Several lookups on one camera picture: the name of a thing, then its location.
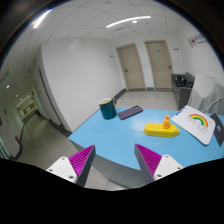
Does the yellow power strip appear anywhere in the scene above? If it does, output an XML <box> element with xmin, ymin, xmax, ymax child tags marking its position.
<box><xmin>143</xmin><ymin>123</ymin><xmax>180</xmax><ymax>137</ymax></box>

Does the pink wall logo sign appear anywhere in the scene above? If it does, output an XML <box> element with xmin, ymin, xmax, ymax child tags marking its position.
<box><xmin>187</xmin><ymin>33</ymin><xmax>207</xmax><ymax>48</ymax></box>

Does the long ceiling light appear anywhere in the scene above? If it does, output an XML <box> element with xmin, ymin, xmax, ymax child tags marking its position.
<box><xmin>106</xmin><ymin>15</ymin><xmax>151</xmax><ymax>28</ymax></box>

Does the purple smartphone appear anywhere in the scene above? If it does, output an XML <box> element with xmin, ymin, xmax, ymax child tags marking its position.
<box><xmin>118</xmin><ymin>106</ymin><xmax>143</xmax><ymax>120</ymax></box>

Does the right beige door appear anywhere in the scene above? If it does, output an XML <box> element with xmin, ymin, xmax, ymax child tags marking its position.
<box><xmin>146</xmin><ymin>41</ymin><xmax>173</xmax><ymax>89</ymax></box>

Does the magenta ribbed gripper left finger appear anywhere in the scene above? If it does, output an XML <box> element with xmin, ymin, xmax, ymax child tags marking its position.
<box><xmin>47</xmin><ymin>145</ymin><xmax>96</xmax><ymax>187</ymax></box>

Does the white rainbow card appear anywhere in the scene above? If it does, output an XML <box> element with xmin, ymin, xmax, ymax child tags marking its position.
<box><xmin>171</xmin><ymin>105</ymin><xmax>216</xmax><ymax>145</ymax></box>

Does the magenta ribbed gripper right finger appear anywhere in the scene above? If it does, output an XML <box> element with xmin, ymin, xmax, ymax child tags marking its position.
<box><xmin>134</xmin><ymin>144</ymin><xmax>183</xmax><ymax>184</ymax></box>

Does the white draped cloth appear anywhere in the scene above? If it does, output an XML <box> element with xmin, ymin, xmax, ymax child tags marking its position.
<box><xmin>188</xmin><ymin>74</ymin><xmax>224</xmax><ymax>116</ymax></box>

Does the dark green mug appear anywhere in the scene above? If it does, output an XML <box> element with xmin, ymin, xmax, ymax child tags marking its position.
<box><xmin>99</xmin><ymin>98</ymin><xmax>116</xmax><ymax>120</ymax></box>

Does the beige door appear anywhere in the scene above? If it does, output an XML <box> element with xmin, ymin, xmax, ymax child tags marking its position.
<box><xmin>146</xmin><ymin>41</ymin><xmax>173</xmax><ymax>89</ymax></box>
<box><xmin>117</xmin><ymin>44</ymin><xmax>145</xmax><ymax>90</ymax></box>

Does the left beige door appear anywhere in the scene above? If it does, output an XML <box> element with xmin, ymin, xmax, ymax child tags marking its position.
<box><xmin>117</xmin><ymin>44</ymin><xmax>145</xmax><ymax>90</ymax></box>

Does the dark grey notebook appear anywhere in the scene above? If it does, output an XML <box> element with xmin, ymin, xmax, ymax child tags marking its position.
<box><xmin>211</xmin><ymin>113</ymin><xmax>224</xmax><ymax>146</ymax></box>

